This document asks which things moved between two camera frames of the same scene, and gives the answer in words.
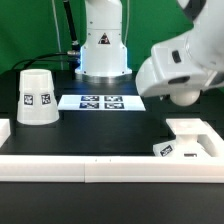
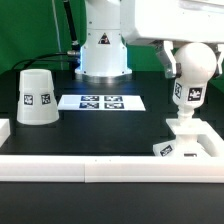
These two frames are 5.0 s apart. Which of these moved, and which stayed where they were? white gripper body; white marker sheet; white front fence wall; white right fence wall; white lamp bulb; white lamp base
Moved: white lamp bulb; white gripper body
Stayed: white marker sheet; white right fence wall; white lamp base; white front fence wall
